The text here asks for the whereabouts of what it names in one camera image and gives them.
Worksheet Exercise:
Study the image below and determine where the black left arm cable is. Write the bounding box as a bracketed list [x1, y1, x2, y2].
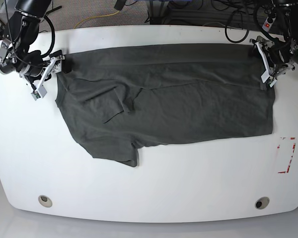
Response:
[224, 0, 279, 44]

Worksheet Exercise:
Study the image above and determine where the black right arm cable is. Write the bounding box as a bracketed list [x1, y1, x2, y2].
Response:
[39, 14, 57, 59]

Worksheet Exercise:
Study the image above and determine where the white power strip red switch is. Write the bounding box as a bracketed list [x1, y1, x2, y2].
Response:
[262, 9, 276, 32]

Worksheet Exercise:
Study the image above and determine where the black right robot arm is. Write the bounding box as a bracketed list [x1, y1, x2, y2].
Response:
[0, 0, 71, 83]

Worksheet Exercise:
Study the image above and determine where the red tape rectangle marking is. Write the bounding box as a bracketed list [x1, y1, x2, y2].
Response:
[275, 137, 297, 174]

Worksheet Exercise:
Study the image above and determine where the yellow cable on floor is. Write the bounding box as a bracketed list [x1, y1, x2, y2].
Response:
[74, 9, 120, 29]

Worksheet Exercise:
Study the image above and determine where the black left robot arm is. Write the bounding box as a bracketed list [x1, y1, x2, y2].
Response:
[250, 0, 298, 77]

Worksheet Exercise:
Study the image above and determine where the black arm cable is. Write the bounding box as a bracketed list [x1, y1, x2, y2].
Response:
[224, 0, 279, 44]
[39, 14, 57, 59]

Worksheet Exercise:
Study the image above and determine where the left table cable grommet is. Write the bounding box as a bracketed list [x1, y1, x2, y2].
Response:
[38, 195, 53, 208]

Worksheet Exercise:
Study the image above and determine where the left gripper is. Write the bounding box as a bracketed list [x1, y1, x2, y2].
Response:
[250, 37, 295, 74]

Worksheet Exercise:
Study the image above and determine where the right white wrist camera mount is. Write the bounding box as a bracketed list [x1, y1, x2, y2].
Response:
[31, 55, 65, 100]

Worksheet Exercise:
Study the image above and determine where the dark grey T-shirt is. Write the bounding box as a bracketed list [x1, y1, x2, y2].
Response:
[56, 44, 275, 167]

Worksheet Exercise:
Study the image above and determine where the right table cable grommet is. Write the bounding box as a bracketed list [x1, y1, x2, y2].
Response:
[255, 197, 270, 210]

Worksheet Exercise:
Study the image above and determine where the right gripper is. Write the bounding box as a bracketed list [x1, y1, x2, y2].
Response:
[44, 51, 72, 81]

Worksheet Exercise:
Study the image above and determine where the table cable grommet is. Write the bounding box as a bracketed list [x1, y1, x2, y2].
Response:
[255, 197, 270, 210]
[38, 195, 53, 208]

